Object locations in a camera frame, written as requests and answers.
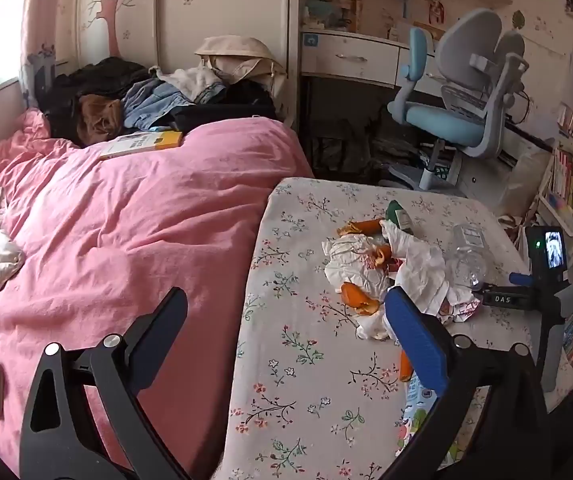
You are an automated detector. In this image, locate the red white wrapper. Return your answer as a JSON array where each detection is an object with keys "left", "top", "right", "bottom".
[{"left": 439, "top": 296, "right": 482, "bottom": 326}]

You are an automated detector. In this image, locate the white study desk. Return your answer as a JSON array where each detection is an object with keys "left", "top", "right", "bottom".
[{"left": 291, "top": 0, "right": 567, "bottom": 156}]

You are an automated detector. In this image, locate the blue denim garment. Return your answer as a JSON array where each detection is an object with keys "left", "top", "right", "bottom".
[{"left": 121, "top": 79, "right": 227, "bottom": 131}]

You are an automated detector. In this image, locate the dark storage bag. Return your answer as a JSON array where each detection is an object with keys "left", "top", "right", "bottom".
[{"left": 311, "top": 130, "right": 382, "bottom": 176}]

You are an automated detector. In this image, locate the translucent plastic bag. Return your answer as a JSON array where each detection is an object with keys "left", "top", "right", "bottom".
[{"left": 507, "top": 150, "right": 553, "bottom": 213}]

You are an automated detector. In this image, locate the floral tablecloth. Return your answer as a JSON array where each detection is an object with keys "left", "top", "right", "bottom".
[{"left": 214, "top": 176, "right": 542, "bottom": 480}]

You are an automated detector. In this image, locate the beige bag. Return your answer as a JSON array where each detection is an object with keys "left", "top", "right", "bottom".
[{"left": 195, "top": 35, "right": 287, "bottom": 93}]

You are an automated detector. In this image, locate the blue grey desk chair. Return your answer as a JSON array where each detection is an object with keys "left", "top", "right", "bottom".
[{"left": 387, "top": 7, "right": 530, "bottom": 196}]

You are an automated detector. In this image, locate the colourful drink carton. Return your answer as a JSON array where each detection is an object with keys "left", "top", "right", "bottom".
[{"left": 399, "top": 375, "right": 448, "bottom": 467}]

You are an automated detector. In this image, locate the black jacket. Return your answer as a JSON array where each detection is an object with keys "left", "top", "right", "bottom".
[{"left": 41, "top": 56, "right": 152, "bottom": 148}]

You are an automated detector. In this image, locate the white grey cloth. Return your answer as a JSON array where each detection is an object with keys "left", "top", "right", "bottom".
[{"left": 149, "top": 65, "right": 224, "bottom": 103}]

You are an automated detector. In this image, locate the orange red packet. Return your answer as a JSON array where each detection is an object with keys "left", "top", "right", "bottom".
[{"left": 364, "top": 255, "right": 403, "bottom": 274}]

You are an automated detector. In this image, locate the yellow book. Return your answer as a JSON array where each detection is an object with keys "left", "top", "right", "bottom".
[{"left": 99, "top": 130, "right": 186, "bottom": 161}]

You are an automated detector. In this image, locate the white paper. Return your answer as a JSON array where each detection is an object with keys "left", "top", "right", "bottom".
[{"left": 323, "top": 235, "right": 393, "bottom": 341}]

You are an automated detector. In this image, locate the printed pink curtain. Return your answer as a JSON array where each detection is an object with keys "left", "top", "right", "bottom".
[{"left": 19, "top": 42, "right": 57, "bottom": 109}]

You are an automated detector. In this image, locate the pink blanket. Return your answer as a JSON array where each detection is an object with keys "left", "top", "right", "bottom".
[{"left": 0, "top": 107, "right": 315, "bottom": 476}]

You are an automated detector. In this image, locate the black folded garment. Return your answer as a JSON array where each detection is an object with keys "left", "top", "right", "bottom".
[{"left": 169, "top": 82, "right": 277, "bottom": 133}]

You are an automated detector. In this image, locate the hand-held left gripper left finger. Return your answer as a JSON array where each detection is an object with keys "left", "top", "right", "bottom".
[{"left": 19, "top": 286, "right": 192, "bottom": 480}]

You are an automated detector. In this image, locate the red orange snack wrapper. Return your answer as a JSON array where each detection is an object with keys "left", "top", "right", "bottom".
[{"left": 381, "top": 222, "right": 450, "bottom": 312}]

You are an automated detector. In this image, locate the clear plastic bottle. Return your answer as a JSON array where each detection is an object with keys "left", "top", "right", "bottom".
[{"left": 449, "top": 225, "right": 488, "bottom": 292}]

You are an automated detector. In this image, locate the brown cloth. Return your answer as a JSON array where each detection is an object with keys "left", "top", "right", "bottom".
[{"left": 77, "top": 94, "right": 124, "bottom": 147}]

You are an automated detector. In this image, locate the green plush toy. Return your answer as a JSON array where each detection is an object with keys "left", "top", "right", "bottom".
[{"left": 385, "top": 200, "right": 415, "bottom": 233}]

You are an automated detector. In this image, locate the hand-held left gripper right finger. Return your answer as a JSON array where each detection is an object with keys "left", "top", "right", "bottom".
[{"left": 381, "top": 286, "right": 550, "bottom": 480}]

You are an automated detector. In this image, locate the white desk drawer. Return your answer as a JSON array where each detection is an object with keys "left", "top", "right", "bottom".
[{"left": 301, "top": 32, "right": 400, "bottom": 79}]

